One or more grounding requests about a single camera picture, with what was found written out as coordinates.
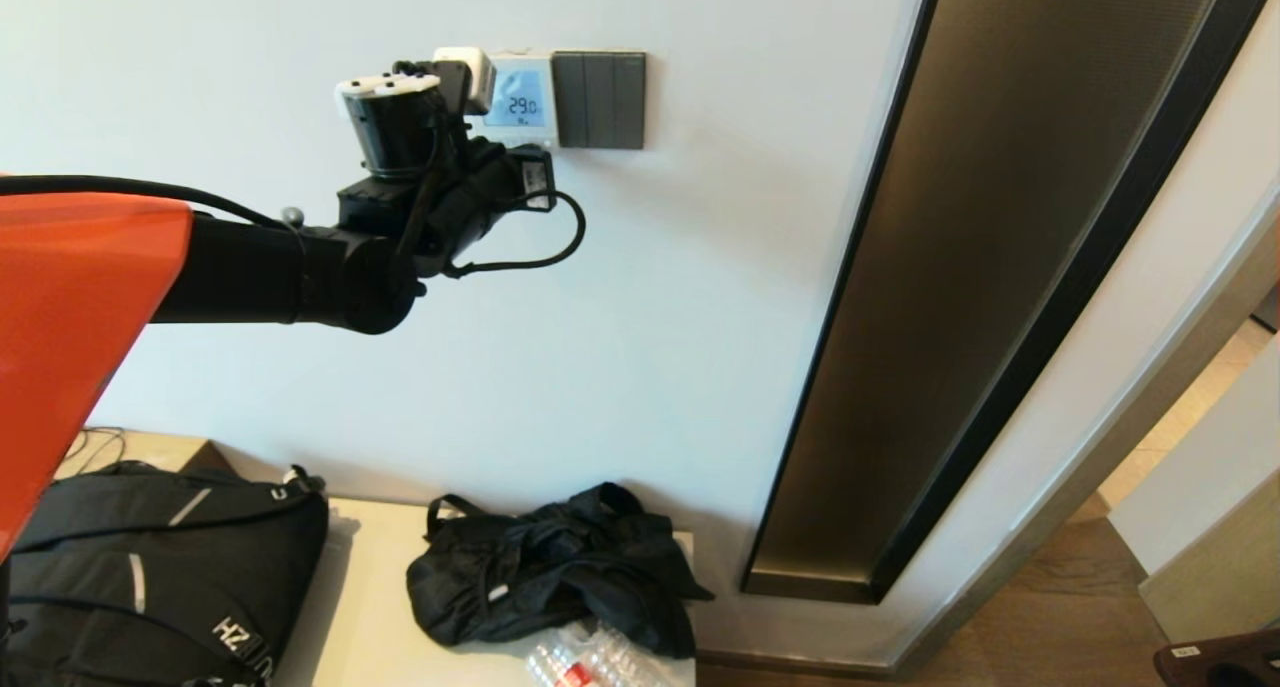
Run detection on white wall thermostat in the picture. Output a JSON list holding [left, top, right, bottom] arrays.
[[468, 51, 557, 152]]

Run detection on beige wooden door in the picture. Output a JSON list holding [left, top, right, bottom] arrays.
[[1108, 335, 1280, 646]]

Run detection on crumpled black fabric bag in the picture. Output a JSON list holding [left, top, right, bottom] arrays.
[[406, 483, 716, 661]]

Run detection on light wooden desk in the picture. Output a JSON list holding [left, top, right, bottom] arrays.
[[55, 427, 236, 478]]

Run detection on white low cabinet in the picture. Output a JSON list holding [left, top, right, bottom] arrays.
[[270, 499, 698, 687]]

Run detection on clear bottle pack red label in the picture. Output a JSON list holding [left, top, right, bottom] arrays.
[[527, 622, 671, 687]]

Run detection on black backpack with white print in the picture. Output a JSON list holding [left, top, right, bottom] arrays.
[[0, 462, 329, 687]]

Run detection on dark object with white label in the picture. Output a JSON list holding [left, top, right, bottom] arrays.
[[1154, 630, 1280, 687]]

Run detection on black looped gripper cable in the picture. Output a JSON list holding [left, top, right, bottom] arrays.
[[443, 190, 587, 278]]

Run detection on grey triple wall switch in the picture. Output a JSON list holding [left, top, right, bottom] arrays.
[[550, 51, 647, 151]]

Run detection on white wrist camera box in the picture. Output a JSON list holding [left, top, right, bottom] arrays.
[[432, 47, 496, 118]]

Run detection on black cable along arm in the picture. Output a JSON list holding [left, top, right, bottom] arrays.
[[0, 175, 301, 233]]

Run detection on thin black tangled cable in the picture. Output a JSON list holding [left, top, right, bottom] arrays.
[[60, 427, 126, 480]]

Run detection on grey-brown door frame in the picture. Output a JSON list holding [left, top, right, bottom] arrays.
[[890, 182, 1280, 673]]

